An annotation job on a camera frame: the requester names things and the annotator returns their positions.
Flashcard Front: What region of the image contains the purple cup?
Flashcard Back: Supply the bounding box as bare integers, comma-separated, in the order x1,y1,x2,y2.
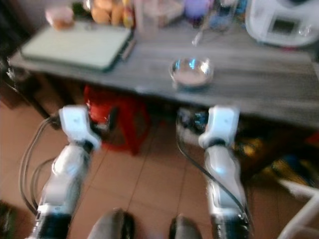
183,0,211,21

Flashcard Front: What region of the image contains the long black left arm cable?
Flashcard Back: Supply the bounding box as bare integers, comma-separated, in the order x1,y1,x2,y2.
18,117,64,216

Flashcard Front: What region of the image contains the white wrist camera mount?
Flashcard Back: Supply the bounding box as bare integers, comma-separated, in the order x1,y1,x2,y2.
58,105,102,151
197,105,240,150

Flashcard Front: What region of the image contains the red plastic stool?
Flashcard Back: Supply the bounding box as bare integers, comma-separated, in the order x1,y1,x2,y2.
83,84,151,156

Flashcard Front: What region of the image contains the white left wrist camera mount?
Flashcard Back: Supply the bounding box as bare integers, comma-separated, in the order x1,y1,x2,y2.
58,105,102,151

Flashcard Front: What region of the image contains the metal spoon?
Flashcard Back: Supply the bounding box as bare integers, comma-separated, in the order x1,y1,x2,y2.
191,17,211,47

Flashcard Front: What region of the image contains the short black left arm cable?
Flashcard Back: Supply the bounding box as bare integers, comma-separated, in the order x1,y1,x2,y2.
29,157,60,211

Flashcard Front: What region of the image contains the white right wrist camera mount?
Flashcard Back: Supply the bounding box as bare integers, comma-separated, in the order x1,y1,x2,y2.
197,105,240,150

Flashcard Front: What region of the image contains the yellow bag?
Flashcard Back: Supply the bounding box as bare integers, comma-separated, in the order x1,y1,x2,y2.
233,136,319,188

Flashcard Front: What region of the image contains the small steel bowl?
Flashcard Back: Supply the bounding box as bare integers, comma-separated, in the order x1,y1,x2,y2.
169,57,214,91

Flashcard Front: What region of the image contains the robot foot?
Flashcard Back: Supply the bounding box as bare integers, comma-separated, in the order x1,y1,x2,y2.
169,215,203,239
97,209,136,239

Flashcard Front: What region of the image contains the dark green object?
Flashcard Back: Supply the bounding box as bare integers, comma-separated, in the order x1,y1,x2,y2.
0,201,16,236

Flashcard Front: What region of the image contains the wooden dining table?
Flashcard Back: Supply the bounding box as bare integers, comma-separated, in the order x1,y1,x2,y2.
7,19,319,131

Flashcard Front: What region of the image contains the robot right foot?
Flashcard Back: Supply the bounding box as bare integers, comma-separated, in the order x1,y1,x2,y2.
169,215,203,239

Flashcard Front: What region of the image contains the pale green cutting board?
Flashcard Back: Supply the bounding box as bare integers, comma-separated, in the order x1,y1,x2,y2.
19,22,136,73

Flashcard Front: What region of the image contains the white bucket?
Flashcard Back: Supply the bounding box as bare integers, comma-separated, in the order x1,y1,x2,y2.
176,107,206,146

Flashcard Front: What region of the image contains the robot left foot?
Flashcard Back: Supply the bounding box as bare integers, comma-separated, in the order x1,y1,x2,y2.
97,209,136,239

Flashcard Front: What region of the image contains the white curved bar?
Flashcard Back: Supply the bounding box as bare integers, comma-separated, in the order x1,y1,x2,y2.
276,178,319,239

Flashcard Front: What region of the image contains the clear plastic container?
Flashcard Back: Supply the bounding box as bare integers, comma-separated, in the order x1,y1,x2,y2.
133,0,183,36

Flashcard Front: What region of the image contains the white kitchen appliance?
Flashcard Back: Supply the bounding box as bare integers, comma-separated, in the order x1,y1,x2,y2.
245,0,319,49

